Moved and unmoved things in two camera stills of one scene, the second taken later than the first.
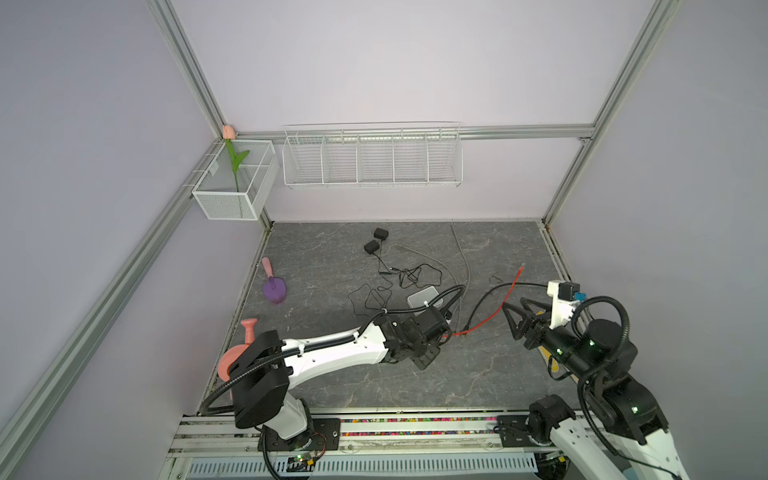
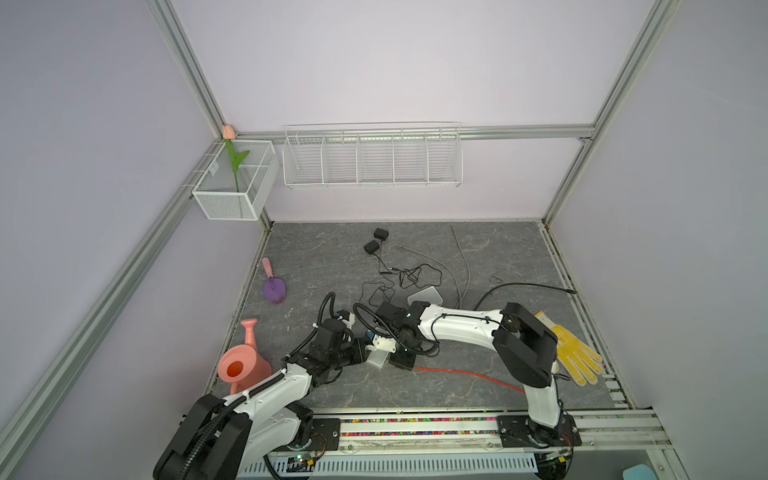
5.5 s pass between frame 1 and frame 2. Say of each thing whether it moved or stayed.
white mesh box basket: stayed
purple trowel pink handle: stayed
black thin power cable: moved
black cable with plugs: stayed
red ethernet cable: moved
